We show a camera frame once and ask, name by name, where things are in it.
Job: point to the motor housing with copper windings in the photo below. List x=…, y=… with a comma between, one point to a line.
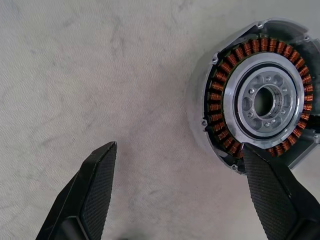
x=228, y=107

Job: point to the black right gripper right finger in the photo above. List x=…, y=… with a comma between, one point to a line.
x=275, y=200

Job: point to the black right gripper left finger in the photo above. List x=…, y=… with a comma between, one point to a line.
x=95, y=195

